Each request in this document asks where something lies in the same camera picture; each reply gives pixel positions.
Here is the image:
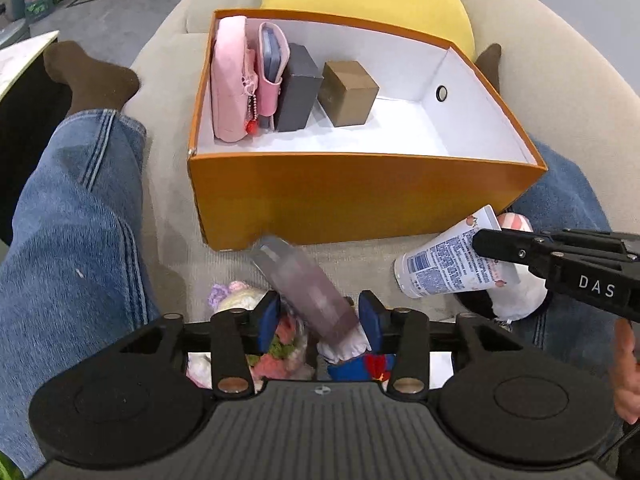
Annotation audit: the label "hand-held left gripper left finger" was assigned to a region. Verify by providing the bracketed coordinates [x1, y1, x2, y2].
[117, 290, 282, 397]

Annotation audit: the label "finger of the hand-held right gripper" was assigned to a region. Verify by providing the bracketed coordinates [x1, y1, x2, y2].
[537, 228, 640, 261]
[472, 229, 551, 273]

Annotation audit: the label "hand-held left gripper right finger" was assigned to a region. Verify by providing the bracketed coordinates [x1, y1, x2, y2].
[357, 290, 522, 396]

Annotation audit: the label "white plush toy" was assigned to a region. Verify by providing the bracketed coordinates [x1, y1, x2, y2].
[452, 212, 553, 322]

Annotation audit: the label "sailor plush toy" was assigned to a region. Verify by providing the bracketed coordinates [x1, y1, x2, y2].
[317, 327, 401, 383]

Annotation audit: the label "translucent purple bottle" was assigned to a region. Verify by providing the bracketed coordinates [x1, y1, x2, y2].
[250, 235, 369, 348]

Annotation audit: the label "white printed tube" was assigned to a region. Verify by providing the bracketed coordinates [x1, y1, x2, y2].
[393, 204, 521, 299]

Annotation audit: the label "orange cardboard box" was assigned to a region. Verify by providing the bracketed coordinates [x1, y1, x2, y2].
[187, 8, 548, 252]

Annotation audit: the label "brown cardboard box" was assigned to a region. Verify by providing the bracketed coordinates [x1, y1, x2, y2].
[318, 61, 380, 128]

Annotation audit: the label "pink card case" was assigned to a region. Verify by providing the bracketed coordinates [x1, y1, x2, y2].
[257, 21, 291, 131]

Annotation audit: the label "dark grey box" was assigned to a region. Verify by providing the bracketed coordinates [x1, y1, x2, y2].
[274, 42, 325, 132]

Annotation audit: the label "pink pouch with keychain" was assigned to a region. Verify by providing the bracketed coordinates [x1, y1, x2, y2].
[210, 16, 261, 142]

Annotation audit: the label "person's right hand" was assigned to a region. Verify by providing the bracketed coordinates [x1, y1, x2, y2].
[613, 319, 640, 424]

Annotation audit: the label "person's right leg blue jeans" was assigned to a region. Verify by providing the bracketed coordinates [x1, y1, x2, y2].
[502, 132, 640, 391]

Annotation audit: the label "person's leg blue jeans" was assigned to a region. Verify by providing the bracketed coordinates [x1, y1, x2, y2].
[502, 132, 640, 391]
[0, 109, 166, 466]

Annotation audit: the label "person's right brown sock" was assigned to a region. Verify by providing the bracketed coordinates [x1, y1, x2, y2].
[475, 43, 503, 93]

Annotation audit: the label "person's brown sock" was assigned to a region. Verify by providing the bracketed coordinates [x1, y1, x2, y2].
[475, 43, 503, 93]
[42, 41, 141, 117]

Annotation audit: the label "beige sofa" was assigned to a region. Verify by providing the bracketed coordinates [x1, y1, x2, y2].
[127, 0, 640, 321]

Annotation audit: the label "person's left leg blue jeans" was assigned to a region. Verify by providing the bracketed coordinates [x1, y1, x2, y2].
[0, 109, 166, 466]

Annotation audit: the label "person's left brown sock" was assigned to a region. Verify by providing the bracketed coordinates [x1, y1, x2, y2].
[42, 41, 141, 117]

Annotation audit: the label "marble top table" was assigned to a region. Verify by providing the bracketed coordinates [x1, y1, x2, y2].
[0, 30, 68, 248]

